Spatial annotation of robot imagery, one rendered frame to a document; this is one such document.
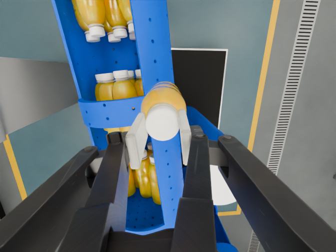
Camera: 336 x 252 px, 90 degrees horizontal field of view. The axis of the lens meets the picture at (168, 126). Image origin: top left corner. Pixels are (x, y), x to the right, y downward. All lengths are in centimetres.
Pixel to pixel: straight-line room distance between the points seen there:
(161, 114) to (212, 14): 162
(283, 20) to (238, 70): 56
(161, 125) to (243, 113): 176
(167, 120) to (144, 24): 28
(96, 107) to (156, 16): 25
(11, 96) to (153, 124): 82
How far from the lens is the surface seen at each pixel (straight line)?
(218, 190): 82
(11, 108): 95
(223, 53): 160
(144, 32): 42
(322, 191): 314
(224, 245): 120
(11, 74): 98
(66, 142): 196
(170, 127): 19
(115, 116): 41
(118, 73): 47
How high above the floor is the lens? 162
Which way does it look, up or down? 71 degrees down
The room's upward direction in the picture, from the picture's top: 163 degrees clockwise
